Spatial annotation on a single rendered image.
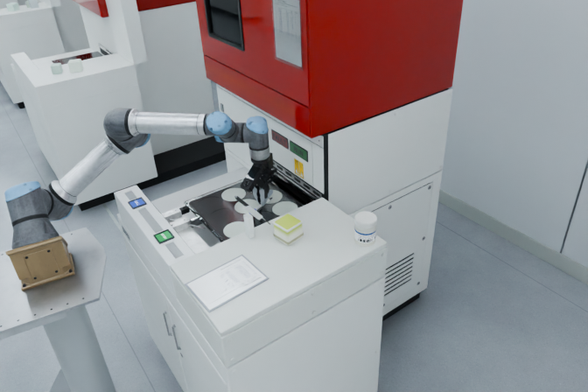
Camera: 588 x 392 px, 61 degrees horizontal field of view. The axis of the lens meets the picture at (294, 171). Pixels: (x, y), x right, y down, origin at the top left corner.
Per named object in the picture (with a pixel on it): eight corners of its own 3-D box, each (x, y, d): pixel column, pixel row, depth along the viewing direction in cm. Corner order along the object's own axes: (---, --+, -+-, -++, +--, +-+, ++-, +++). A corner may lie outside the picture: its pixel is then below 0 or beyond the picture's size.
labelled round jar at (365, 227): (365, 231, 168) (366, 208, 164) (380, 241, 163) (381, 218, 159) (349, 239, 165) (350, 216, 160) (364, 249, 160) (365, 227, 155)
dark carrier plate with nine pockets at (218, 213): (261, 175, 217) (261, 174, 216) (308, 211, 192) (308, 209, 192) (188, 203, 200) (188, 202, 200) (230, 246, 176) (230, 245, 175)
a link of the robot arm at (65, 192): (16, 202, 183) (123, 102, 182) (41, 205, 197) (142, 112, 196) (33, 227, 180) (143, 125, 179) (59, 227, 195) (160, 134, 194)
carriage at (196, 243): (178, 217, 199) (178, 212, 198) (222, 266, 173) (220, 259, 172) (160, 225, 196) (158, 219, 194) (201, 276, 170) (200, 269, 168)
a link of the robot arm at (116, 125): (92, 101, 171) (229, 104, 164) (108, 108, 182) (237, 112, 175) (88, 134, 170) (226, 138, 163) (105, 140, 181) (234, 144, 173)
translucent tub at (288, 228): (289, 227, 172) (288, 212, 168) (304, 237, 167) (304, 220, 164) (273, 237, 167) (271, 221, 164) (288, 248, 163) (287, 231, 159)
